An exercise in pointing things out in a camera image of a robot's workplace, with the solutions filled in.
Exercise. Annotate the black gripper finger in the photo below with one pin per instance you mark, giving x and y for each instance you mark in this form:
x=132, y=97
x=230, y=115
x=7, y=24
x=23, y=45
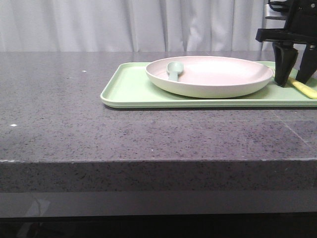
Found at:
x=285, y=57
x=308, y=64

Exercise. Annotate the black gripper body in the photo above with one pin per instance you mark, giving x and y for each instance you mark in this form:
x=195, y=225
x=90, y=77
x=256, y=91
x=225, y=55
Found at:
x=300, y=18

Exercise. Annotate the yellow plastic fork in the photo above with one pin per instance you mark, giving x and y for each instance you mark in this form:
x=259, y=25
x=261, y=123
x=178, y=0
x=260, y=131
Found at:
x=304, y=89

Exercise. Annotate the beige round plate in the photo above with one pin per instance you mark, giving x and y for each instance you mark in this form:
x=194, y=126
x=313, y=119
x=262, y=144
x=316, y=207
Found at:
x=211, y=77

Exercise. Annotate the pale green plastic spoon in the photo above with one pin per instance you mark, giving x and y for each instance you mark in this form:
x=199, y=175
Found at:
x=174, y=69

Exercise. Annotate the light green plastic tray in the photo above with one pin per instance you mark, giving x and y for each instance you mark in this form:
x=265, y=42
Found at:
x=130, y=88

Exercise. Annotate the grey pleated curtain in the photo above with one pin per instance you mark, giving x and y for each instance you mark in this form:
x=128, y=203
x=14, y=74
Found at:
x=132, y=25

